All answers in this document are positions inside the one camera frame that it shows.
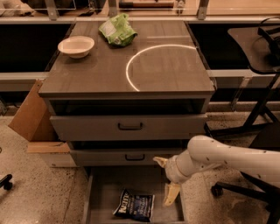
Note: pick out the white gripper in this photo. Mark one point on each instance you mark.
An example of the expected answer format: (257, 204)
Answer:
(171, 170)

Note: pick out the blue chip bag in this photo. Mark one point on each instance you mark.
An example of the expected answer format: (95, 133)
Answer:
(135, 207)

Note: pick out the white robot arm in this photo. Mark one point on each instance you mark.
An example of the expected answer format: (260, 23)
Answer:
(204, 153)

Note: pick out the bottom grey drawer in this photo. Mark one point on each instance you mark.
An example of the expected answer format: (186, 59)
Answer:
(105, 186)

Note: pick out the grey drawer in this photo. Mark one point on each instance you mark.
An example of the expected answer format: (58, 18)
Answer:
(105, 186)
(138, 152)
(121, 120)

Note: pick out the middle grey drawer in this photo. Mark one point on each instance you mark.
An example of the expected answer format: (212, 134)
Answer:
(138, 152)

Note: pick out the grey drawer cabinet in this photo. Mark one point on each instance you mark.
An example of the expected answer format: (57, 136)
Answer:
(161, 63)

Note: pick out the top grey drawer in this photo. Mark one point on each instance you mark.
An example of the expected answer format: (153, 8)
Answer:
(121, 120)

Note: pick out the green chip bag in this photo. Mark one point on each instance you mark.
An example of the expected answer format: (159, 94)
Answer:
(118, 31)

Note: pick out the brown cardboard box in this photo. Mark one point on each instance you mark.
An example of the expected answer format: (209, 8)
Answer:
(32, 122)

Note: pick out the white bowl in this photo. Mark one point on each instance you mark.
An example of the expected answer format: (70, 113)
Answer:
(76, 47)

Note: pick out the black caster wheel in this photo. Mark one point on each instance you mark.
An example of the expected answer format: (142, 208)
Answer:
(5, 182)

